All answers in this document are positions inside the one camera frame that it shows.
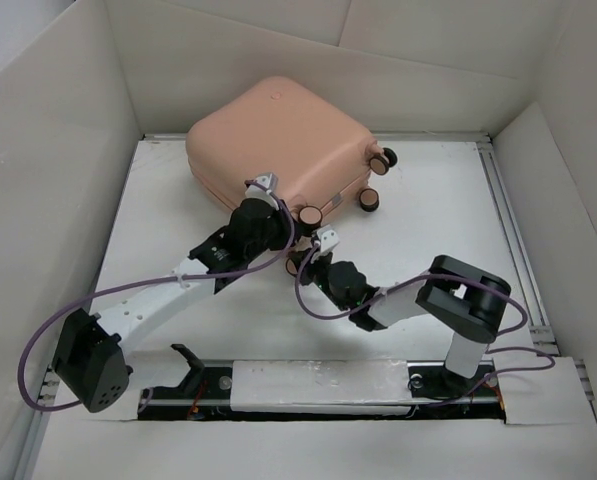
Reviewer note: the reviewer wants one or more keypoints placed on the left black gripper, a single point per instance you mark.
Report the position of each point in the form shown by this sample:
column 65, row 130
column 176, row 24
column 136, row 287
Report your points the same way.
column 284, row 223

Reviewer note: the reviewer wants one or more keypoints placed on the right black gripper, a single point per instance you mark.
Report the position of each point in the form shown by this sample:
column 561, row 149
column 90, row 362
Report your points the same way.
column 300, row 257

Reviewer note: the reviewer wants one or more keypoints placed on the pink hard-shell suitcase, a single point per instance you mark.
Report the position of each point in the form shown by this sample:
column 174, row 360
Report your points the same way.
column 322, row 157

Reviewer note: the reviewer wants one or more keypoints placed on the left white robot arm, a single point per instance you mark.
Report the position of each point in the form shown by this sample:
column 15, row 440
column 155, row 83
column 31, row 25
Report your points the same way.
column 92, row 351

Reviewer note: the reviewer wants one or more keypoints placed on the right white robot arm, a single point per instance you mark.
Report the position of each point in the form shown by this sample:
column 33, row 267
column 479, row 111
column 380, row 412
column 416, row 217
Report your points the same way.
column 466, row 299

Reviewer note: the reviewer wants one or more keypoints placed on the white foam cover block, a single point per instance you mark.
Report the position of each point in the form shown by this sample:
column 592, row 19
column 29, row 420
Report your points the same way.
column 321, row 387

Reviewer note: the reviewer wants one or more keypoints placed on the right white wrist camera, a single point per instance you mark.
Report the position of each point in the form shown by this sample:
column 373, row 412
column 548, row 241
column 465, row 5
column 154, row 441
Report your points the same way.
column 324, row 240

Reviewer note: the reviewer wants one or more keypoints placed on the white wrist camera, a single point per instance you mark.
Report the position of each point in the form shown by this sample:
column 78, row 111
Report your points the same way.
column 261, row 186
column 324, row 240

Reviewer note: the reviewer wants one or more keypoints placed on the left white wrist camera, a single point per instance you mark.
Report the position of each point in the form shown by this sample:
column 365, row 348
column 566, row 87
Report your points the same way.
column 261, row 186

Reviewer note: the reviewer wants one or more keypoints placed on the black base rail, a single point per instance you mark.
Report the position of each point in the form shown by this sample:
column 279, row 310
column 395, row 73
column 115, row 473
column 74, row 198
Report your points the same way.
column 204, row 392

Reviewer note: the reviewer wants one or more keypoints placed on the aluminium frame rail right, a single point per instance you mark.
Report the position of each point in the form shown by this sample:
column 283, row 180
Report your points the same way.
column 539, row 325

